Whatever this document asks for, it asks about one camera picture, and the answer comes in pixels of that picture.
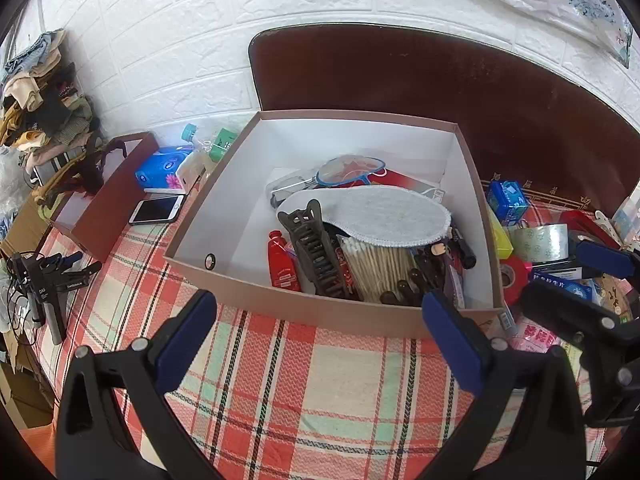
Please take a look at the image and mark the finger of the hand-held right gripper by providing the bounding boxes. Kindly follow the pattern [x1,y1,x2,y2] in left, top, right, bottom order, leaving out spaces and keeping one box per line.
[574,240,640,279]
[519,278,627,347]

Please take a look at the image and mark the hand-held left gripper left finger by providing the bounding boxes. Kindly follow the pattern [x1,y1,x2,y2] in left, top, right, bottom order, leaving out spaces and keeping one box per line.
[54,289,222,480]

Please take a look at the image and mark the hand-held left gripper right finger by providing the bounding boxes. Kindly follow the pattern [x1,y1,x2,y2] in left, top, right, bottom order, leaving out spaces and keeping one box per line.
[421,290,587,480]

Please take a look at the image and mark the dark brown wooden pieces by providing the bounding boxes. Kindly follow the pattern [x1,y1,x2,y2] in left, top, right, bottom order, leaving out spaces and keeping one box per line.
[379,252,447,307]

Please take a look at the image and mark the black marker pen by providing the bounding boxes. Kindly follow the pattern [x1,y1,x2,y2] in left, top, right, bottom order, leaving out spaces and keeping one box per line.
[449,226,477,270]

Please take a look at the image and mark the cotton swab pack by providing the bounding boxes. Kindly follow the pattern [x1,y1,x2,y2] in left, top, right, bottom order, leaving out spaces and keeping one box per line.
[336,236,420,305]

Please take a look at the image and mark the small red tube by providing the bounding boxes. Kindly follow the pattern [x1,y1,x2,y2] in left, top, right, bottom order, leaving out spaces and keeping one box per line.
[267,230,302,294]

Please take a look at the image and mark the large brown cardboard box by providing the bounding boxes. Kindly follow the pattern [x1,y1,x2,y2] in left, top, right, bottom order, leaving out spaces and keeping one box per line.
[164,109,507,342]

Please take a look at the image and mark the grey felt insole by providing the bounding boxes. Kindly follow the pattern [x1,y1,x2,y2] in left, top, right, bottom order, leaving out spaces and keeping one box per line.
[286,184,452,249]

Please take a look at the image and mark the brown hair claw clip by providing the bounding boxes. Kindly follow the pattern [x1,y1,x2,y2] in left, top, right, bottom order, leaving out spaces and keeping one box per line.
[277,199,352,302]

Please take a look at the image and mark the red box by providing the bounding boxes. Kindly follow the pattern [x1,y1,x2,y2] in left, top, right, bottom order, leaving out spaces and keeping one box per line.
[372,167,447,198]

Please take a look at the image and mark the clear plastic case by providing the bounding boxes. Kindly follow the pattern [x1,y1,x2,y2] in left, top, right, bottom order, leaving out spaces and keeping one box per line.
[264,169,322,209]

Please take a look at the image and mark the white red tissue pack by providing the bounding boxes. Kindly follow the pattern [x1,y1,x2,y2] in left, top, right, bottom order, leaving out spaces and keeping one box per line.
[509,316,567,355]

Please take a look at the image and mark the red tape roll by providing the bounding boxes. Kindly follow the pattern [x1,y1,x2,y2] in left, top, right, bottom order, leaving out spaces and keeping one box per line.
[499,254,532,307]

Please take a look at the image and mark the clear patterned tape roll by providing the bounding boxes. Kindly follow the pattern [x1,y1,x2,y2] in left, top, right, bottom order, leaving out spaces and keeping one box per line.
[509,223,572,264]

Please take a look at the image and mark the yellow plastic item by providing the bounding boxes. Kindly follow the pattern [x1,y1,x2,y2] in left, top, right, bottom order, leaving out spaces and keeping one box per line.
[484,204,515,262]

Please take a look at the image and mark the light blue small carton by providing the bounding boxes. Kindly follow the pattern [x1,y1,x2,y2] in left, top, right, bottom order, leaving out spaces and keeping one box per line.
[486,179,532,227]

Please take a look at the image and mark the red green plaid blanket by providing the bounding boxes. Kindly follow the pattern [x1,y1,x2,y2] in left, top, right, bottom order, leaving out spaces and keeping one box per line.
[30,187,640,480]

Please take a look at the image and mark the white smartphone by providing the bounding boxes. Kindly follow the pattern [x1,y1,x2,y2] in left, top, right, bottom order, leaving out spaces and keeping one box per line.
[128,193,187,226]

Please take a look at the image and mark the spare black gripper tool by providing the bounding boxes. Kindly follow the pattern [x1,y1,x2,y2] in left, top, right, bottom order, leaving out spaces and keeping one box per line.
[7,251,101,347]

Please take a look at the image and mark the blue tissue pack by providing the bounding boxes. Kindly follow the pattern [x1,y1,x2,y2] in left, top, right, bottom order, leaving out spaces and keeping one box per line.
[134,146,195,192]

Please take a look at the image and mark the green labelled bottle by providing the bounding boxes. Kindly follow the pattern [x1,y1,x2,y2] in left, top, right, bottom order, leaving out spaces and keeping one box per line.
[207,128,240,163]

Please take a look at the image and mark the blue capped clear bottle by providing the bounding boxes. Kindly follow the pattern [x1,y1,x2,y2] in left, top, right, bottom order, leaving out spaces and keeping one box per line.
[179,123,202,153]

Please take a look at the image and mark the dark brown headboard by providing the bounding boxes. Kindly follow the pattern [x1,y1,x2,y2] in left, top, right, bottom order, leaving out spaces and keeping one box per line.
[248,22,640,213]

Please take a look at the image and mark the pile of clothes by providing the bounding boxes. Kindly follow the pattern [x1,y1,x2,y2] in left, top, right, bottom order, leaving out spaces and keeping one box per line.
[0,29,118,206]

